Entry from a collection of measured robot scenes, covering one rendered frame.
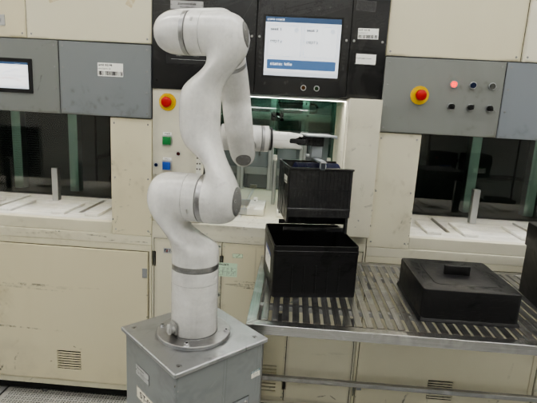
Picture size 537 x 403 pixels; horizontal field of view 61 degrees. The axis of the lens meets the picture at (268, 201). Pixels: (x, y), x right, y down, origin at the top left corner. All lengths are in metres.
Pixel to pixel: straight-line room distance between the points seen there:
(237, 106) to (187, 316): 0.61
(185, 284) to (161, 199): 0.22
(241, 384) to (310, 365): 0.86
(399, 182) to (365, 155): 0.19
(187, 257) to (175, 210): 0.12
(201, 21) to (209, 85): 0.14
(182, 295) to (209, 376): 0.20
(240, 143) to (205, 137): 0.29
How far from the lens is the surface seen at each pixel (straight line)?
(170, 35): 1.12
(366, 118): 1.75
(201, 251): 1.12
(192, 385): 1.16
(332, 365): 2.10
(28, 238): 2.18
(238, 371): 1.23
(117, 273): 2.05
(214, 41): 1.08
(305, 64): 1.79
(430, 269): 1.59
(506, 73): 1.94
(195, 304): 1.17
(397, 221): 1.88
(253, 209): 2.04
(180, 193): 1.09
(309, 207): 1.44
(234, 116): 1.35
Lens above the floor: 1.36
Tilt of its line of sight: 12 degrees down
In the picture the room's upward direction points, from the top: 3 degrees clockwise
